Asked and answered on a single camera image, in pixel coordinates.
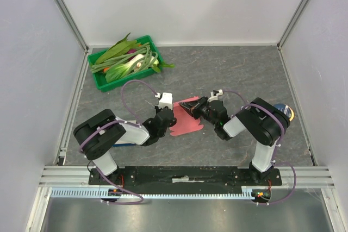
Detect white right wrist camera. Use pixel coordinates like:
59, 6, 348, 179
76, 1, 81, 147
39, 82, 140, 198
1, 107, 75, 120
208, 89, 223, 102

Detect blue white book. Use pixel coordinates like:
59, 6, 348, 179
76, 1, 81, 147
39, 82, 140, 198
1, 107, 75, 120
112, 143, 136, 147

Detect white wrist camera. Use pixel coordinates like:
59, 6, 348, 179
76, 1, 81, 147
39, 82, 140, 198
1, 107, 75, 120
208, 89, 223, 102
155, 92, 173, 110

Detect light blue cable duct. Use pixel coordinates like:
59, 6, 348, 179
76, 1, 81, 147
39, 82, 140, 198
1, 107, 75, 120
50, 186, 259, 199

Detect white radish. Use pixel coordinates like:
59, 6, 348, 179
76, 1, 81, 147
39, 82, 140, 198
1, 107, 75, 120
129, 54, 159, 68

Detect green leafy vegetable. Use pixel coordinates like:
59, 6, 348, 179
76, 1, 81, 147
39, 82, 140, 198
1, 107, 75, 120
95, 33, 139, 65

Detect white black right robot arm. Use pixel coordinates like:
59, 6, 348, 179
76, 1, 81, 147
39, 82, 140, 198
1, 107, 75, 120
179, 97, 294, 185

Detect pink paper box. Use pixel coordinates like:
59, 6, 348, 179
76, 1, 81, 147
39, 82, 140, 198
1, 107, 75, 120
169, 102, 204, 136

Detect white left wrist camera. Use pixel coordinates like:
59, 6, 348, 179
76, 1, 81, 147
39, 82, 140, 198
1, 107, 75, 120
155, 92, 173, 110

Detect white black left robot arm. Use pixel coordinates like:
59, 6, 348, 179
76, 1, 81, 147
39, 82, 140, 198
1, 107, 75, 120
73, 108, 177, 185

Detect yellow masking tape roll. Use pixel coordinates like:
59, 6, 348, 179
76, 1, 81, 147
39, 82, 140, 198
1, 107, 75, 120
274, 103, 294, 122

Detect green long beans bundle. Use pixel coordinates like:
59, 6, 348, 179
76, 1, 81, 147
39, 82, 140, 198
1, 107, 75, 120
91, 42, 158, 74

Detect bok choy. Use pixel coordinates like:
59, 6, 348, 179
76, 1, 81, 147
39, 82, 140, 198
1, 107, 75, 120
105, 61, 136, 83

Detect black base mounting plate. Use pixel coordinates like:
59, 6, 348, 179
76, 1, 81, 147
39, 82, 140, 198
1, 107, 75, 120
89, 166, 282, 187

